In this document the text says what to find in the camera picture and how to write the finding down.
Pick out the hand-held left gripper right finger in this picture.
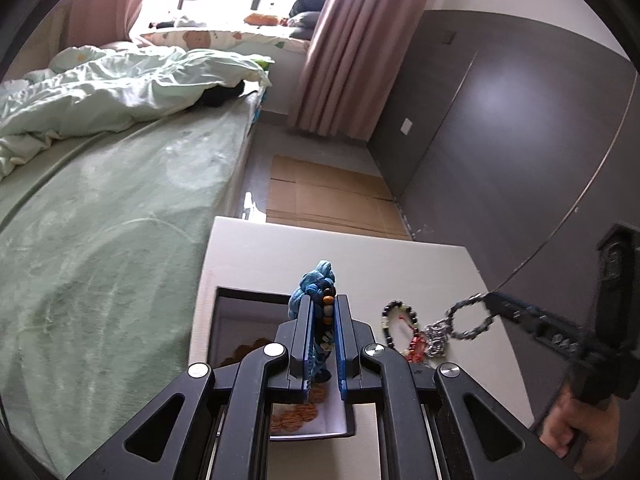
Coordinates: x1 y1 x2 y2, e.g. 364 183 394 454
335 295 571 480

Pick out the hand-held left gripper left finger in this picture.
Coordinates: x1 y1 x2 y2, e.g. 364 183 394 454
67 297 314 480

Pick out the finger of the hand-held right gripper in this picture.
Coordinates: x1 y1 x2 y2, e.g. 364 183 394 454
481 291 591 358

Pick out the mixed colour beaded bracelet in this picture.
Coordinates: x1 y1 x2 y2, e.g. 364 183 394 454
320 287 336 363

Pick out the silver chain link bracelet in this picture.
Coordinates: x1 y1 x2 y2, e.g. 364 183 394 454
445 296 493 342

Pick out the blue braided cord bracelet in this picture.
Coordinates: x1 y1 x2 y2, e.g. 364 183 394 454
287 260 337 386

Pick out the person's right hand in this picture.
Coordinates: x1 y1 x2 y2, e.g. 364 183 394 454
539 387 640 477

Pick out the flat cardboard sheet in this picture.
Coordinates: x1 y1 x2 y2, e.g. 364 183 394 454
266 155 414 241

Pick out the bed with green sheet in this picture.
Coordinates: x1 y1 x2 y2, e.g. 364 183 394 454
0 80 263 480

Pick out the pink curtain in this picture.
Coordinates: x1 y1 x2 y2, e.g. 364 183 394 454
287 0 428 142
64 0 157 54

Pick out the light green duvet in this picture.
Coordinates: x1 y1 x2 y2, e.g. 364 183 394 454
0 46 275 182

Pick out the bear print pillow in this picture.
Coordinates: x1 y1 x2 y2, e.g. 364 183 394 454
132 27 307 57

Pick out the dark grey cushion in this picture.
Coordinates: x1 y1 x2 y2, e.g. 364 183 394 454
286 0 332 41

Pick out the small light green pillow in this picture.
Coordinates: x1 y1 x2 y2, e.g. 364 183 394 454
49 45 117 74

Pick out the black beaded bracelet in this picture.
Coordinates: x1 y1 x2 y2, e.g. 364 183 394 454
381 300 425 347

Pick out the red cord bracelet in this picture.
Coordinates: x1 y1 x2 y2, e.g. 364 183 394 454
402 320 430 363

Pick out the silver chain necklace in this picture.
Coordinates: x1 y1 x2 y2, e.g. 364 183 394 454
422 322 453 360

